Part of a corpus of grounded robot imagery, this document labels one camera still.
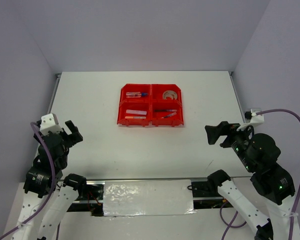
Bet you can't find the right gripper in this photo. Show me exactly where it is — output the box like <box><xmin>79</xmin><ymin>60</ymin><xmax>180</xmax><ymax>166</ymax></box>
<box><xmin>203</xmin><ymin>118</ymin><xmax>256</xmax><ymax>170</ymax></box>

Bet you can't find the large clear tape roll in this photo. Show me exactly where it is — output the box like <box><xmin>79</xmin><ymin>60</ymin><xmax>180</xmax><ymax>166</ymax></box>
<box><xmin>162</xmin><ymin>90</ymin><xmax>179</xmax><ymax>100</ymax></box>

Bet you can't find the black mounting rail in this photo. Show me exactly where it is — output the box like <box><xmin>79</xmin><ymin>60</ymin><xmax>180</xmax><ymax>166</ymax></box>
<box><xmin>68</xmin><ymin>178</ymin><xmax>226</xmax><ymax>217</ymax></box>

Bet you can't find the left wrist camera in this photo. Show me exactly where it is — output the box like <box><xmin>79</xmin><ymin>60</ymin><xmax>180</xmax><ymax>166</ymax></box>
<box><xmin>40</xmin><ymin>113</ymin><xmax>63</xmax><ymax>136</ymax></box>

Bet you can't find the red four-compartment bin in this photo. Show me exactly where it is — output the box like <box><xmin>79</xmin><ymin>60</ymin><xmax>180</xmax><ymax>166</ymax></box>
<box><xmin>117</xmin><ymin>83</ymin><xmax>184</xmax><ymax>127</ymax></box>

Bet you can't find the blue glue bottle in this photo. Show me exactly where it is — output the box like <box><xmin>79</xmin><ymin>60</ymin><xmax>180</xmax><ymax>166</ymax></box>
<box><xmin>125</xmin><ymin>92</ymin><xmax>148</xmax><ymax>98</ymax></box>

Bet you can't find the blue pen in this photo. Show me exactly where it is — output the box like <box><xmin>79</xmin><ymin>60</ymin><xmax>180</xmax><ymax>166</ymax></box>
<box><xmin>161</xmin><ymin>112</ymin><xmax>177</xmax><ymax>119</ymax></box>
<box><xmin>154</xmin><ymin>109</ymin><xmax>178</xmax><ymax>113</ymax></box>

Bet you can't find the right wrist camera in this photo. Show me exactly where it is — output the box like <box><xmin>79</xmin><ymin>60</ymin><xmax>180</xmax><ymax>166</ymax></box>
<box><xmin>237</xmin><ymin>108</ymin><xmax>265</xmax><ymax>131</ymax></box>

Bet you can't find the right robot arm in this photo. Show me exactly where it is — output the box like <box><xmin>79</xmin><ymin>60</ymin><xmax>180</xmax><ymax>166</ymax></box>
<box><xmin>205</xmin><ymin>121</ymin><xmax>300</xmax><ymax>240</ymax></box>

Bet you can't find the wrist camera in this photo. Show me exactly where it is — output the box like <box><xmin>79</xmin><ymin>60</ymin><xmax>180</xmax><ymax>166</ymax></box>
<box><xmin>40</xmin><ymin>113</ymin><xmax>63</xmax><ymax>136</ymax></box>
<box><xmin>237</xmin><ymin>108</ymin><xmax>265</xmax><ymax>131</ymax></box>

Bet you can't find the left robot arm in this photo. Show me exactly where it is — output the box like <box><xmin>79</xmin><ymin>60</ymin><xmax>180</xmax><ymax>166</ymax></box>
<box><xmin>0</xmin><ymin>113</ymin><xmax>88</xmax><ymax>240</ymax></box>

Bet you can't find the orange highlighter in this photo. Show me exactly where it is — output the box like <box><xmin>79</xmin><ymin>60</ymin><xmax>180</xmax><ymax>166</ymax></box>
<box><xmin>124</xmin><ymin>116</ymin><xmax>147</xmax><ymax>120</ymax></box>

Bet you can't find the silver foil sheet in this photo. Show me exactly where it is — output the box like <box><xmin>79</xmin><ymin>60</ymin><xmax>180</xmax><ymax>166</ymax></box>
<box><xmin>103</xmin><ymin>179</ymin><xmax>196</xmax><ymax>217</ymax></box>

